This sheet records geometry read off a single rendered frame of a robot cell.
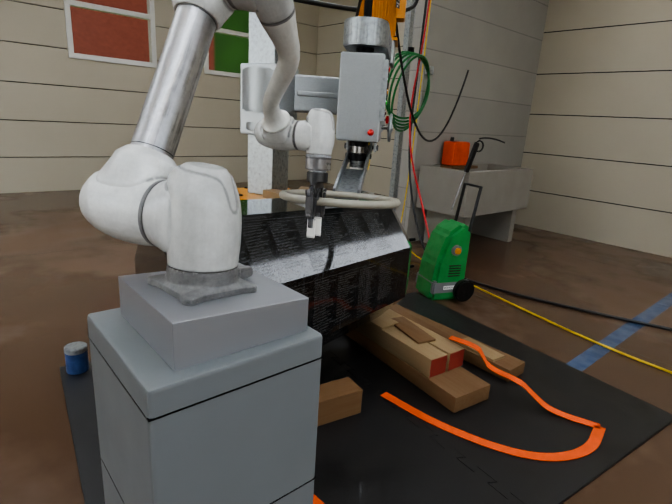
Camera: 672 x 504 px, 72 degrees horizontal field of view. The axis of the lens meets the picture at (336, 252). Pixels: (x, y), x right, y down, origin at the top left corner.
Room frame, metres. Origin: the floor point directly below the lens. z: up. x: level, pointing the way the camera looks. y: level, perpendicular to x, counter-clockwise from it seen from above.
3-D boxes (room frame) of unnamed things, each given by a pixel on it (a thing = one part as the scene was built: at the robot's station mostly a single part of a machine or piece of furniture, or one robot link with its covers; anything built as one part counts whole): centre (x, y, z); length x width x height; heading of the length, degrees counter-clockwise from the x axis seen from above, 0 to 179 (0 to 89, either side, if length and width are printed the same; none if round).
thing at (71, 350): (1.99, 1.23, 0.08); 0.10 x 0.10 x 0.13
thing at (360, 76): (2.57, -0.09, 1.37); 0.36 x 0.22 x 0.45; 173
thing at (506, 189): (5.19, -1.52, 0.43); 1.30 x 0.62 x 0.86; 132
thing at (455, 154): (5.27, -1.29, 1.00); 0.50 x 0.22 x 0.33; 132
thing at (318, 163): (1.65, 0.08, 1.12); 0.09 x 0.09 x 0.06
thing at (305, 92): (3.06, 0.28, 1.41); 0.74 x 0.34 x 0.25; 102
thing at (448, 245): (3.40, -0.85, 0.43); 0.35 x 0.35 x 0.87; 20
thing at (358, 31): (2.84, -0.13, 1.66); 0.96 x 0.25 x 0.17; 173
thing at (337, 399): (1.76, 0.00, 0.07); 0.30 x 0.12 x 0.12; 122
